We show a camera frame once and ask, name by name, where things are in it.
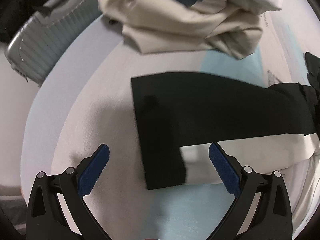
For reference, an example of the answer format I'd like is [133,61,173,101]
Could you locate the white and black hooded jacket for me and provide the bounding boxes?
[131,53,319,190]

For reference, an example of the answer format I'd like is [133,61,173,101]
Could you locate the striped bed sheet mattress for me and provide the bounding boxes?
[21,0,319,239]

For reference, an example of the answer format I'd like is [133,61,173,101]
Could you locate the grey hard suitcase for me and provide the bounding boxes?
[5,0,101,86]

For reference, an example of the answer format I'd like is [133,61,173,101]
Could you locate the beige folded garment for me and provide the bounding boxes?
[98,0,263,59]

